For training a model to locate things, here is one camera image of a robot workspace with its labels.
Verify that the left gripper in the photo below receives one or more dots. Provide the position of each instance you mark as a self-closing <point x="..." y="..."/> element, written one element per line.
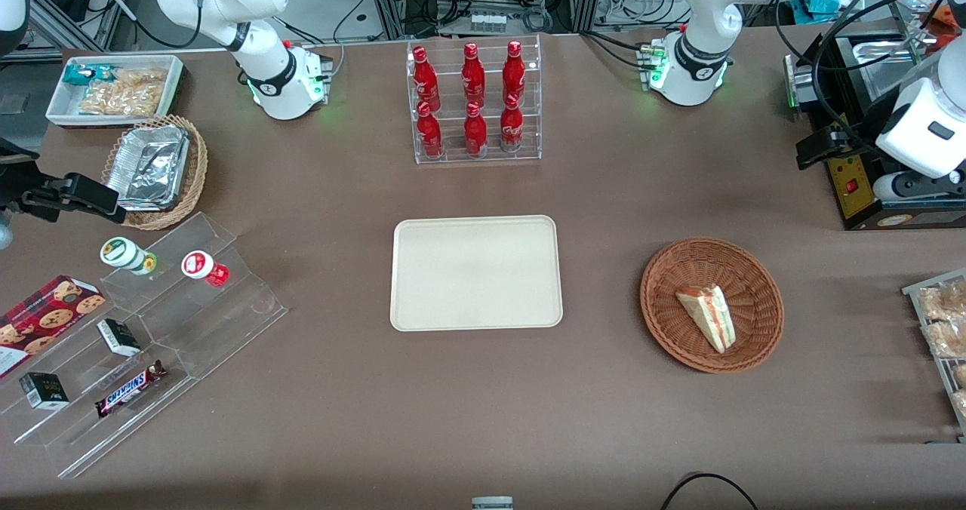
<point x="857" y="133"/>

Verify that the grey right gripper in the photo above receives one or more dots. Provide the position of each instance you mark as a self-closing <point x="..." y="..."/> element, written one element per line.
<point x="15" y="180"/>

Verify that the triangle sandwich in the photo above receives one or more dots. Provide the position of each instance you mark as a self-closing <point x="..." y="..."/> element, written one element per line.
<point x="708" y="315"/>

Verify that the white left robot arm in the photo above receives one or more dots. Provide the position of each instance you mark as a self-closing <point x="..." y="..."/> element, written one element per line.
<point x="698" y="35"/>

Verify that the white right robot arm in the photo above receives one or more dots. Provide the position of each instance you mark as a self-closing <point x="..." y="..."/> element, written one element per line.
<point x="264" y="50"/>

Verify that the aluminium foil tray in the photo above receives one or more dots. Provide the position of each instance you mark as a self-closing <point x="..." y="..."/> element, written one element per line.
<point x="147" y="167"/>

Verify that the light wicker basket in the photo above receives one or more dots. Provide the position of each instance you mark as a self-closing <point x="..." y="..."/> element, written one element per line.
<point x="195" y="178"/>

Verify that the round brown wicker basket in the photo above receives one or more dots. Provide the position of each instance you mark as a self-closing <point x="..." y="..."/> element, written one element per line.
<point x="672" y="321"/>

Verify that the beige plastic serving tray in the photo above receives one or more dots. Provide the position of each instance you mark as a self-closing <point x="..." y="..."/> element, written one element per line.
<point x="475" y="272"/>

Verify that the black countertop appliance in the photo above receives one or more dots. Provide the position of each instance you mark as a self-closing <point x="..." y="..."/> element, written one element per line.
<point x="856" y="193"/>

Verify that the red plaid cookie box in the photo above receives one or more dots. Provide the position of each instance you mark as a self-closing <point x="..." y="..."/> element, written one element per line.
<point x="41" y="321"/>

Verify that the bagged pastry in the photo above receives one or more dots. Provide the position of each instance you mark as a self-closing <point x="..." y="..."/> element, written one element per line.
<point x="947" y="300"/>
<point x="961" y="376"/>
<point x="947" y="339"/>
<point x="961" y="404"/>

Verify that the stainless steel pan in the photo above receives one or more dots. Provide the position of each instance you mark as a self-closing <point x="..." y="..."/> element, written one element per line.
<point x="883" y="72"/>

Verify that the green lid yogurt cup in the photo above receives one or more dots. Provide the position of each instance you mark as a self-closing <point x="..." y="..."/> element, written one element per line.
<point x="124" y="253"/>

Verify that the white rectangular snack bin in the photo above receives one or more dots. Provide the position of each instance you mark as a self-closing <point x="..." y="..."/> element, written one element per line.
<point x="62" y="106"/>

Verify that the small black box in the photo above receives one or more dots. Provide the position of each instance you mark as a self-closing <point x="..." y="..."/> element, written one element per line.
<point x="44" y="391"/>
<point x="118" y="337"/>

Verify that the teal snack packet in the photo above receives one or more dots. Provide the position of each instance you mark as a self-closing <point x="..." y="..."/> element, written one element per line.
<point x="83" y="74"/>

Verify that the clear bag of crackers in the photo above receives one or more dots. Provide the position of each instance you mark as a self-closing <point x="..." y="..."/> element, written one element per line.
<point x="124" y="91"/>

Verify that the red lid yogurt cup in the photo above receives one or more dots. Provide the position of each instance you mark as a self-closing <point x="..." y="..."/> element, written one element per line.
<point x="200" y="265"/>

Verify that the Snickers chocolate bar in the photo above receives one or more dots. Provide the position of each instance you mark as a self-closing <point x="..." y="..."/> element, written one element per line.
<point x="128" y="389"/>

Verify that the teal plastic bag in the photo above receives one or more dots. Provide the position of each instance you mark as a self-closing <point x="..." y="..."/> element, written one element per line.
<point x="822" y="1"/>

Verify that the clear acrylic stepped display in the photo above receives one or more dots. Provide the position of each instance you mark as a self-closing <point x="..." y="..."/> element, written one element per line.
<point x="204" y="329"/>

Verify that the red cola bottle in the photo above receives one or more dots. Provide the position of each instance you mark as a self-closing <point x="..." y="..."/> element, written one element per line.
<point x="514" y="72"/>
<point x="473" y="76"/>
<point x="430" y="134"/>
<point x="426" y="80"/>
<point x="475" y="133"/>
<point x="512" y="129"/>

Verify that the clear acrylic bottle rack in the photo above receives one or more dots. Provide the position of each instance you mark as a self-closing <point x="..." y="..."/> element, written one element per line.
<point x="494" y="159"/>

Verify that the white power strip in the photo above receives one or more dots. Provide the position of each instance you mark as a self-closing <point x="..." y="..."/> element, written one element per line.
<point x="487" y="21"/>

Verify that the small grey device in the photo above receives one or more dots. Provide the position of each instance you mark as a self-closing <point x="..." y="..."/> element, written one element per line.
<point x="492" y="503"/>

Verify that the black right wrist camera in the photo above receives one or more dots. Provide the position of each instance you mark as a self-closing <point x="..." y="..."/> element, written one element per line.
<point x="87" y="195"/>

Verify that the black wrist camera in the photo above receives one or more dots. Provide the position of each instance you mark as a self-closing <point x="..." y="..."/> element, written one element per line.
<point x="87" y="195"/>
<point x="826" y="148"/>

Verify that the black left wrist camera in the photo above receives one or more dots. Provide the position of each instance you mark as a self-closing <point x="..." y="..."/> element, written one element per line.
<point x="826" y="148"/>

